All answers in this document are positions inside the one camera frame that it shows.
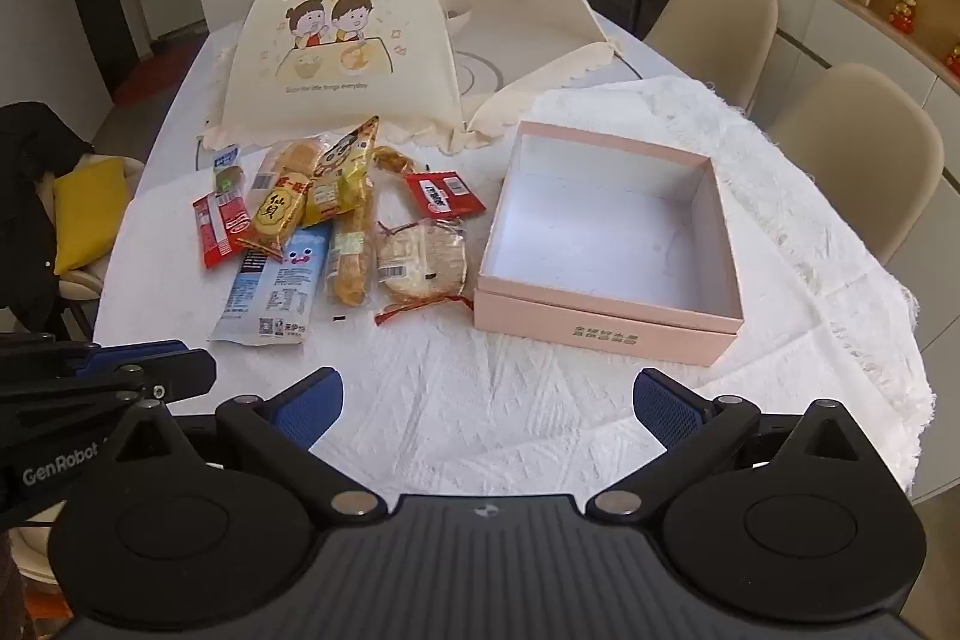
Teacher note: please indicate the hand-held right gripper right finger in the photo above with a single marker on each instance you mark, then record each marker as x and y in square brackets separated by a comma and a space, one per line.
[667, 411]

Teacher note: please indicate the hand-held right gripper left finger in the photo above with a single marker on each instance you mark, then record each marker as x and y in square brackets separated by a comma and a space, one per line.
[311, 411]

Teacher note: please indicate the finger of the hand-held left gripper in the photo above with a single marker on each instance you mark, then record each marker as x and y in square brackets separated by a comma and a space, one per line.
[184, 381]
[131, 356]

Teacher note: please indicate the pink cardboard box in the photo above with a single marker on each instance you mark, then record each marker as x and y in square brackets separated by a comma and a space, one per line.
[600, 325]

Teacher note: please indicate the blue and white snack packet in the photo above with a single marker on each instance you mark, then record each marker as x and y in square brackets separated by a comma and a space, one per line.
[276, 295]

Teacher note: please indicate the long red wafer packet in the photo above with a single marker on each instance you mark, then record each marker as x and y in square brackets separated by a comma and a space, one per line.
[217, 229]

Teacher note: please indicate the round rice cracker packet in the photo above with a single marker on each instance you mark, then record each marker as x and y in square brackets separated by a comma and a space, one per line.
[420, 265]

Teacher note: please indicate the yellow round cookie packet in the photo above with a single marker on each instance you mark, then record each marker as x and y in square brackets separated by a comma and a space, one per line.
[274, 214]

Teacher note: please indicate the yellow cartoon snack packet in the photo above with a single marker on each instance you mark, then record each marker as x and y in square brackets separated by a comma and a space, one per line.
[341, 175]

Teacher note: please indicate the clear round biscuit packet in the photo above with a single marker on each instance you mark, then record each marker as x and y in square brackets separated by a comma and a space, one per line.
[289, 159]

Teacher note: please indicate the small red snack packet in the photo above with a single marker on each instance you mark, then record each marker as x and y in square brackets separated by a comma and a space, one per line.
[442, 194]

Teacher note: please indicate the beige chair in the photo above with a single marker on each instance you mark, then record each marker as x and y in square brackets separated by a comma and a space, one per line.
[112, 295]
[712, 18]
[855, 160]

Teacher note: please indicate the yellow cushion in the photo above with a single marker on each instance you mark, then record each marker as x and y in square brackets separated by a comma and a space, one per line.
[88, 212]

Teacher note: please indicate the white textured tablecloth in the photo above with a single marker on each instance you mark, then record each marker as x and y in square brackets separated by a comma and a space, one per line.
[465, 400]

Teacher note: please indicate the black jacket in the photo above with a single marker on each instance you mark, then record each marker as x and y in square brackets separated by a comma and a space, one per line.
[30, 197]

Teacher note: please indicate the small green snack packet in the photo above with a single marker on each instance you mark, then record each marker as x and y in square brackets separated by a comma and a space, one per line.
[229, 179]

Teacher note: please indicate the small blue white packet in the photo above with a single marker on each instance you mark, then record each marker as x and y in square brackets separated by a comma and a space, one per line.
[225, 157]

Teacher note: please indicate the brown pastry packet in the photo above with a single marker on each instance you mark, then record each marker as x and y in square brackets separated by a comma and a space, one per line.
[394, 160]

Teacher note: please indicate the beige patterned cloth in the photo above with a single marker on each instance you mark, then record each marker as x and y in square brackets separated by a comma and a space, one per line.
[337, 48]

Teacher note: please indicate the red figurine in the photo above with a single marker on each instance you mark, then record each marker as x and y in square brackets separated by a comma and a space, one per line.
[952, 61]
[903, 12]

